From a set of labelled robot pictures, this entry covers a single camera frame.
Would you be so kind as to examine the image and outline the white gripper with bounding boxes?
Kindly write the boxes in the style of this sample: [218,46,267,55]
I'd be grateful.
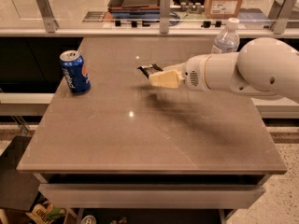
[149,55,210,91]

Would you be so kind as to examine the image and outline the black rxbar chocolate bar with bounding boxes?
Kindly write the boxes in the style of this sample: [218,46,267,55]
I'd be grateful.
[138,63,163,78]

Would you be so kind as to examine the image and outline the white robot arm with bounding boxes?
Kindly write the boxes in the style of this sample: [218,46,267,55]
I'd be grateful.
[149,37,299,102]

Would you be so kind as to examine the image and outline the clear plastic water bottle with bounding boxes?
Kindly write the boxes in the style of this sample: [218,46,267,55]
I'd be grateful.
[211,18,240,54]

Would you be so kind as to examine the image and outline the cardboard box with label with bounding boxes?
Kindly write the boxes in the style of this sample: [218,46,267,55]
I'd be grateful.
[204,0,243,19]

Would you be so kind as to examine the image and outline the blue pepsi can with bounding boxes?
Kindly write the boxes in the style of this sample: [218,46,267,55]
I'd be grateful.
[60,50,91,94]

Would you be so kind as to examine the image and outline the grey table drawer front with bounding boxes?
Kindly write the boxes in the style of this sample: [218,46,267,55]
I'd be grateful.
[39,184,265,209]

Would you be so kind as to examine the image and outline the can under table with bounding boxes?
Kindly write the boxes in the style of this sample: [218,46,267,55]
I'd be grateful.
[80,215,97,224]

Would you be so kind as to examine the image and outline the snack bag under table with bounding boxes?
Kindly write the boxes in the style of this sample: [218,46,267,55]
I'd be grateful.
[27,201,66,224]

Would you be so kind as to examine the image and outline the middle metal rail bracket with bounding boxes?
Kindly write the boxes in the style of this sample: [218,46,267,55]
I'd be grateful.
[159,0,170,34]

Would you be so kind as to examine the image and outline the metal rail bracket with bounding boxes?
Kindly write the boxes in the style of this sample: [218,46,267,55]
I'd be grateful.
[159,0,170,34]
[36,0,59,33]
[271,0,297,35]

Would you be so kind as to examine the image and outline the right metal rail bracket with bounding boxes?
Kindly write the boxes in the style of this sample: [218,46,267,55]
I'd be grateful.
[271,0,297,35]

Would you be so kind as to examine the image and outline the left metal rail bracket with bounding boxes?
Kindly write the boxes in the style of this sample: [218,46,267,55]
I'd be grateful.
[36,0,59,33]

